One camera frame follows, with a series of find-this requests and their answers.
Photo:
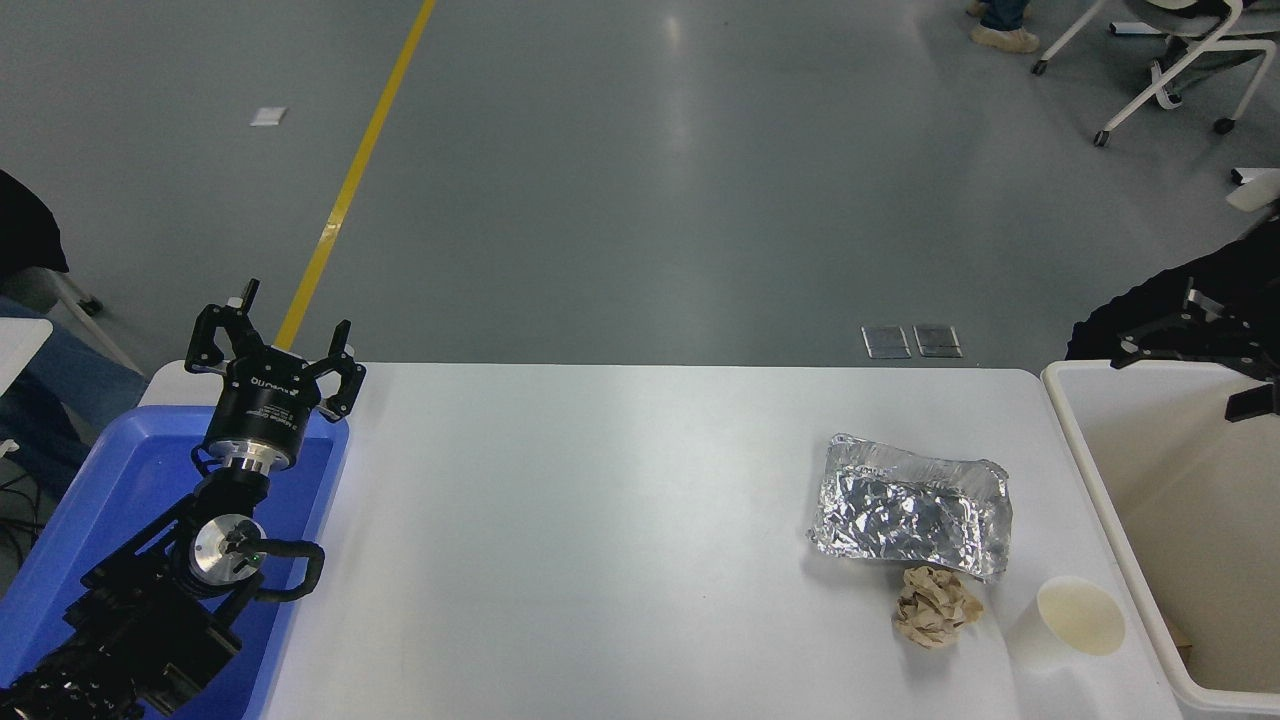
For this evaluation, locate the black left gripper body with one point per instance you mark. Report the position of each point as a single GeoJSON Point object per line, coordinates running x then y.
{"type": "Point", "coordinates": [262, 405]}

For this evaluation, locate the white paper cup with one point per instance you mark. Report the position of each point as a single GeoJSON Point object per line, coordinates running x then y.
{"type": "Point", "coordinates": [1080, 618]}

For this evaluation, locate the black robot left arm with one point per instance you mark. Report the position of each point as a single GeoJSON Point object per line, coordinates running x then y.
{"type": "Point", "coordinates": [150, 620]}

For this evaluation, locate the large pale plastic bin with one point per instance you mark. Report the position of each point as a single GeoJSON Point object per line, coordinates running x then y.
{"type": "Point", "coordinates": [1180, 520]}

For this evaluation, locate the blue plastic tray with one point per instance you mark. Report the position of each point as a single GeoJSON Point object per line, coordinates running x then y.
{"type": "Point", "coordinates": [120, 480]}

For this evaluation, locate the white furniture piece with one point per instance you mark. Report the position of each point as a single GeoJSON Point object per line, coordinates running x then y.
{"type": "Point", "coordinates": [1258, 192]}

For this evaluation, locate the grey chair with casters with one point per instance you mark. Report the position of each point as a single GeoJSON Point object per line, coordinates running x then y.
{"type": "Point", "coordinates": [75, 295]}

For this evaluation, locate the white side table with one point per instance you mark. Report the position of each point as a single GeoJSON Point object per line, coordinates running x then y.
{"type": "Point", "coordinates": [20, 350]}

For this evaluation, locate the seated person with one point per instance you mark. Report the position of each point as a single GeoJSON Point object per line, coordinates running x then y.
{"type": "Point", "coordinates": [25, 230]}

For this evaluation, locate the tan paper piece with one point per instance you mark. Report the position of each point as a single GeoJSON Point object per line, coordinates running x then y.
{"type": "Point", "coordinates": [1178, 640]}

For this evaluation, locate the metal floor plate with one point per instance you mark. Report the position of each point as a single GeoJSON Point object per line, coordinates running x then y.
{"type": "Point", "coordinates": [886, 341]}
{"type": "Point", "coordinates": [937, 340]}

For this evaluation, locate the white rolling chair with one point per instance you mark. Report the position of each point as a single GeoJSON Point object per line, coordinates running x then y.
{"type": "Point", "coordinates": [1185, 55]}

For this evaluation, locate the crumpled silver foil tray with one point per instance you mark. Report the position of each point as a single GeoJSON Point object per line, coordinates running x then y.
{"type": "Point", "coordinates": [905, 505]}

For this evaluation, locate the walking person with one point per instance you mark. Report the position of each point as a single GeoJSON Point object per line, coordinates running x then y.
{"type": "Point", "coordinates": [1005, 38]}

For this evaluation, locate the crumpled tan paper ball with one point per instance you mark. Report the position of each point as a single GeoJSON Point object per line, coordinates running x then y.
{"type": "Point", "coordinates": [935, 605]}

